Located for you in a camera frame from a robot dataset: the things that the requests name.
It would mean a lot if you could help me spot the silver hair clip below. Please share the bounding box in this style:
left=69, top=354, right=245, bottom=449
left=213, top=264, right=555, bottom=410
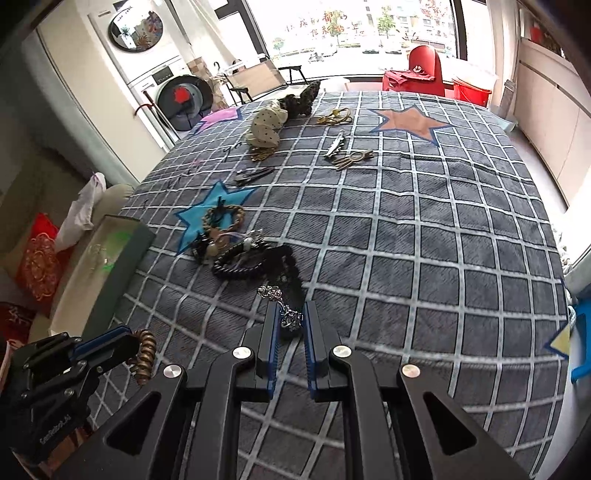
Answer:
left=325, top=131, right=346, bottom=160

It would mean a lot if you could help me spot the white jewelry tray box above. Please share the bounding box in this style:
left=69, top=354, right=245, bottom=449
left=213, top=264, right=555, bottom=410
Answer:
left=48, top=215, right=155, bottom=340

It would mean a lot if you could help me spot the cream polka dot scrunchie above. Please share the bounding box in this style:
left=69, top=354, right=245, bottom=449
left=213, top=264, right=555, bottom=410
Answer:
left=245, top=101, right=288, bottom=148

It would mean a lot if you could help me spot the green sofa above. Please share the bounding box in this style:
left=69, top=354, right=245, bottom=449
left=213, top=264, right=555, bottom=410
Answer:
left=1, top=184, right=133, bottom=346

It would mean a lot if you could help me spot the black dotted scrunchie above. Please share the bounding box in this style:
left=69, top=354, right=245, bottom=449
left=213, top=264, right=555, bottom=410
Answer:
left=279, top=81, right=321, bottom=119

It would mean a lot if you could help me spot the black rectangular hair clip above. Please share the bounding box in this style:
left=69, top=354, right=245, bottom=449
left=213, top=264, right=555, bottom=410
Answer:
left=263, top=244, right=305, bottom=305

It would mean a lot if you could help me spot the grey checked bedspread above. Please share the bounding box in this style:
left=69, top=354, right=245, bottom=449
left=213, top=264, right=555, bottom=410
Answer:
left=113, top=92, right=567, bottom=475

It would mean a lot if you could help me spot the gold filigree hair clip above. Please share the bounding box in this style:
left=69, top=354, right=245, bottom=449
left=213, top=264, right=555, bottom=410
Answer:
left=249, top=147, right=277, bottom=162

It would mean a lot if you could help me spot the brown spiral hair tie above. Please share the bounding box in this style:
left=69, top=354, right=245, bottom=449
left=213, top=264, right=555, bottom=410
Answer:
left=127, top=328, right=158, bottom=387

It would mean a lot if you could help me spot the brown braided bracelet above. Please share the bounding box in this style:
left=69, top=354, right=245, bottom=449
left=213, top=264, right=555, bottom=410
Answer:
left=201, top=202, right=247, bottom=234

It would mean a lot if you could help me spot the white plastic bag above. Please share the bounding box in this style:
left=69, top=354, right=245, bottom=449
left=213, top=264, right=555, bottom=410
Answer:
left=54, top=172, right=106, bottom=253

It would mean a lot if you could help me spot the green bangle bracelet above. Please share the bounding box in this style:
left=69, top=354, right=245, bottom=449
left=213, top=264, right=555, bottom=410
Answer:
left=98, top=230, right=136, bottom=273

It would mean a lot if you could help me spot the red plastic chair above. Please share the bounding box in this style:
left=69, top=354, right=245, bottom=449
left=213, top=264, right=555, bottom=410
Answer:
left=382, top=45, right=445, bottom=97

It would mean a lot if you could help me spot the red bucket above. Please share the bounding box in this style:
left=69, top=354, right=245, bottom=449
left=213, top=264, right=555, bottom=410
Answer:
left=453, top=79, right=492, bottom=108

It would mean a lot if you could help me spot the silver chain bracelet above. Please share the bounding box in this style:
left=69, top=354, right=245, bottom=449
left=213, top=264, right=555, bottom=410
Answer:
left=256, top=284, right=305, bottom=333

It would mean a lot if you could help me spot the blue plastic stool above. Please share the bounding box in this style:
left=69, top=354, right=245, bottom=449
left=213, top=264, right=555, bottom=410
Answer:
left=571, top=299, right=591, bottom=384

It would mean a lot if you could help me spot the folding beige chair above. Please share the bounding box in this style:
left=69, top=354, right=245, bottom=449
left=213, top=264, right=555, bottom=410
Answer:
left=223, top=59, right=308, bottom=106

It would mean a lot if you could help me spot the white washing machine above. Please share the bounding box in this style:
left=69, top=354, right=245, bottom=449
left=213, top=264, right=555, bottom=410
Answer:
left=86, top=1, right=213, bottom=151

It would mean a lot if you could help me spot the dark slim hair clip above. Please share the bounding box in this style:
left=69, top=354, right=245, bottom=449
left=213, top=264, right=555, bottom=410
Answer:
left=233, top=167, right=274, bottom=187

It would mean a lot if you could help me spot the black spiral hair tie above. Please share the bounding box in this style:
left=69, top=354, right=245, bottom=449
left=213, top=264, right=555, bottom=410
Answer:
left=210, top=240, right=274, bottom=281

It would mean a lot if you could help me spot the red embroidered cushion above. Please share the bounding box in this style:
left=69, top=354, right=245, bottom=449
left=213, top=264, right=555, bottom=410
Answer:
left=16, top=213, right=74, bottom=317

